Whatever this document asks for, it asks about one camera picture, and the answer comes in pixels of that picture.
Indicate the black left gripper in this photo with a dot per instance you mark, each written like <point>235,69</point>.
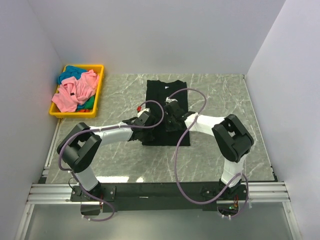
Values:
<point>149,137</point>

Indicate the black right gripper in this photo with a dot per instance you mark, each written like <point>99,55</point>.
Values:
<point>168,127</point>

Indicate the black t shirt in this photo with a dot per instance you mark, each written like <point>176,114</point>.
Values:
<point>158,91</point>

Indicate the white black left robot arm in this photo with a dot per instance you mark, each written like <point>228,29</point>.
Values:
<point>77,151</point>

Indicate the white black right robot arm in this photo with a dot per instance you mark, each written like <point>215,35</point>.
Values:
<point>233,139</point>

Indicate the orange red t shirt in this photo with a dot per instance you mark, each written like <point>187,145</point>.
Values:
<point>84,111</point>

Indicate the pink t shirt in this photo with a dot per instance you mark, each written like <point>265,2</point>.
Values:
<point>73,92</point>

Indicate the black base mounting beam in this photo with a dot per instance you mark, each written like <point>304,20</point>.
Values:
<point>143,196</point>

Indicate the teal blue t shirt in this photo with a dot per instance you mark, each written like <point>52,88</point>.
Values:
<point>70,71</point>

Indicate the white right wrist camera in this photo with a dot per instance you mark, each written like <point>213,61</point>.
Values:
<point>169,100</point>

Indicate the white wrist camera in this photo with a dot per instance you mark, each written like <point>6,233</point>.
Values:
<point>169,100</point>
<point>141,110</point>

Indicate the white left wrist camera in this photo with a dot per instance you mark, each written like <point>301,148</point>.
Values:
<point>141,110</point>

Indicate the aluminium extrusion rail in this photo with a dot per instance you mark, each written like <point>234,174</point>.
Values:
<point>259,192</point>

